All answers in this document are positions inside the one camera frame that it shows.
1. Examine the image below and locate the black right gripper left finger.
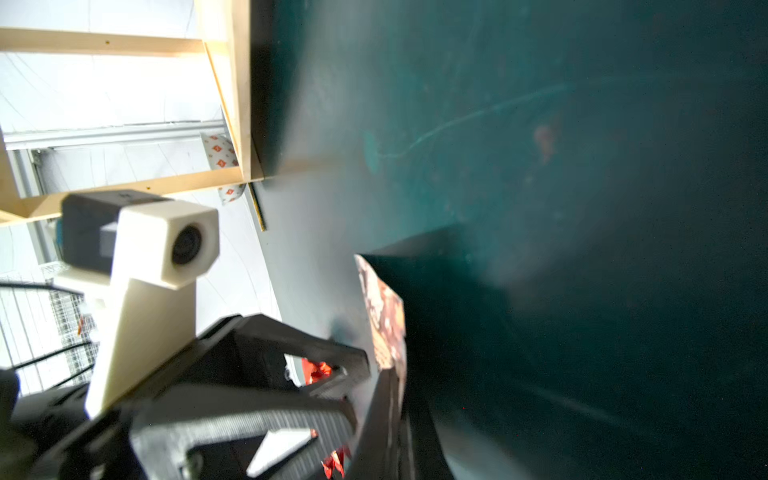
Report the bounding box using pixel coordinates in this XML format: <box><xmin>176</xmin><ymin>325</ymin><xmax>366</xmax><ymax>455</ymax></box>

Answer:
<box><xmin>347</xmin><ymin>369</ymin><xmax>399</xmax><ymax>480</ymax></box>

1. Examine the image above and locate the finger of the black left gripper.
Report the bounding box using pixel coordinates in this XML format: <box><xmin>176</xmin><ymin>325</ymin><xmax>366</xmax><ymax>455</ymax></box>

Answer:
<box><xmin>191</xmin><ymin>314</ymin><xmax>370</xmax><ymax>399</ymax></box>
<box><xmin>130</xmin><ymin>384</ymin><xmax>356</xmax><ymax>479</ymax></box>

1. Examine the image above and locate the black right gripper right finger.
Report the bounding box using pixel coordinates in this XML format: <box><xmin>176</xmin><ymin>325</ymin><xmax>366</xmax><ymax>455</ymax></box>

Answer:
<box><xmin>400</xmin><ymin>387</ymin><xmax>454</xmax><ymax>480</ymax></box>

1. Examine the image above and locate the red tea bag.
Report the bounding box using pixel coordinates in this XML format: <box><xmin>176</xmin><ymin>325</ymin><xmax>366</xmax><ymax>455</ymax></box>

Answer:
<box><xmin>301</xmin><ymin>358</ymin><xmax>350</xmax><ymax>479</ymax></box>

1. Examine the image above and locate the wooden two-tier shelf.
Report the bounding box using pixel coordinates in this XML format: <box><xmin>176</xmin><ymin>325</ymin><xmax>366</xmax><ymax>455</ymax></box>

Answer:
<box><xmin>1</xmin><ymin>1</ymin><xmax>264</xmax><ymax>225</ymax></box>

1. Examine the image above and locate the wooden chopstick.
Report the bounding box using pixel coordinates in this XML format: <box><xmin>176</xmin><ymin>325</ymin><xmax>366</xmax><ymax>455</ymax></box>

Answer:
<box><xmin>248</xmin><ymin>182</ymin><xmax>267</xmax><ymax>232</ymax></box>

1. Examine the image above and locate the patterned ceramic bowl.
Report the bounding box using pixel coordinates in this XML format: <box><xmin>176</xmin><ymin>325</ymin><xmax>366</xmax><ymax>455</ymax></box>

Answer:
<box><xmin>200</xmin><ymin>132</ymin><xmax>245</xmax><ymax>205</ymax></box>

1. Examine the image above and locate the white wire basket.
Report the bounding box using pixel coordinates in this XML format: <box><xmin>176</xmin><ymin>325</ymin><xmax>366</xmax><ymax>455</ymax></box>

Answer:
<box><xmin>1</xmin><ymin>262</ymin><xmax>98</xmax><ymax>396</ymax></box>

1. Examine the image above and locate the aluminium top rail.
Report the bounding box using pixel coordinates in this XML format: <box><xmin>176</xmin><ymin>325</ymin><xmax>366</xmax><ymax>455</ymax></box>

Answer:
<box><xmin>4</xmin><ymin>119</ymin><xmax>227</xmax><ymax>151</ymax></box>

